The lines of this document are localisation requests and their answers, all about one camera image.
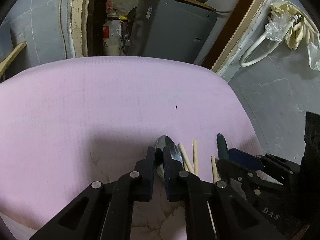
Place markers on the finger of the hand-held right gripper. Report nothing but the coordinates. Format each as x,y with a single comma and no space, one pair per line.
245,160
235,173

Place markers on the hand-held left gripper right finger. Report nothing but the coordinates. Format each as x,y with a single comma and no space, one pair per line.
170,180

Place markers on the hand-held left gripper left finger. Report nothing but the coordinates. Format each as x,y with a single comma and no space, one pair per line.
150,177

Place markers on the metal spoon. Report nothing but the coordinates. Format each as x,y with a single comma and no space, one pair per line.
176,153

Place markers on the pink tablecloth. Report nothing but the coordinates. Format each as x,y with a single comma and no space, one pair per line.
100,105

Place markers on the clear plastic wrap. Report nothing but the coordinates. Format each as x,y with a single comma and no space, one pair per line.
275,30

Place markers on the cream rubber gloves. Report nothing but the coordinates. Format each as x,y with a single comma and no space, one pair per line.
292,32

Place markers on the clear plastic jug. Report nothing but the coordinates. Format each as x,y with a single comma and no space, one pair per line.
113,37

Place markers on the grey washing machine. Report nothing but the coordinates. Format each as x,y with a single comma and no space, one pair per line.
175,27

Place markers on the wooden board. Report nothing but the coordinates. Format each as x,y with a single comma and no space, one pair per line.
192,1

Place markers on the door frame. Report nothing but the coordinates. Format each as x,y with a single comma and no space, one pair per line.
77,17

